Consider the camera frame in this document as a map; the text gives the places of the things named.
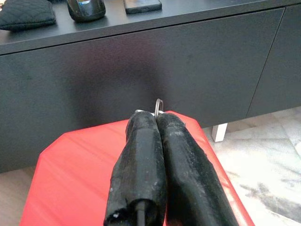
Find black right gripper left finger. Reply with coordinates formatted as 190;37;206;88
103;111;168;226

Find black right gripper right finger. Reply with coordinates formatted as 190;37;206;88
156;112;240;226

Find silver keys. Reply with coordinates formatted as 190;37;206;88
134;98;168;117

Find red plastic stool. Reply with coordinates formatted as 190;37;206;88
19;110;256;226

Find black low cabinet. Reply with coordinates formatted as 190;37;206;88
0;0;301;174

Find black smartphone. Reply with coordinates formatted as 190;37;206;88
123;0;163;15

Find glossy black rounded object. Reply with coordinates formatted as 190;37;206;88
67;0;106;24

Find black quilted pouch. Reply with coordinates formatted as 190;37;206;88
0;0;57;31

